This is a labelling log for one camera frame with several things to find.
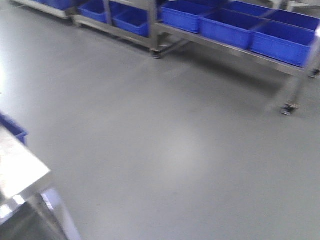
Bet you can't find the steel shelving rack with bins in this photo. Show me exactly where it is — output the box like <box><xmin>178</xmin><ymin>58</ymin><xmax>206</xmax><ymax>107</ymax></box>
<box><xmin>20</xmin><ymin>0</ymin><xmax>320</xmax><ymax>116</ymax></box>

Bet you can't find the lower blue plastic bin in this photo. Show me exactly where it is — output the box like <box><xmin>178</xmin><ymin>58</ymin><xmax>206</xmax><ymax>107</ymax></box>
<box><xmin>0</xmin><ymin>112</ymin><xmax>28</xmax><ymax>145</ymax></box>

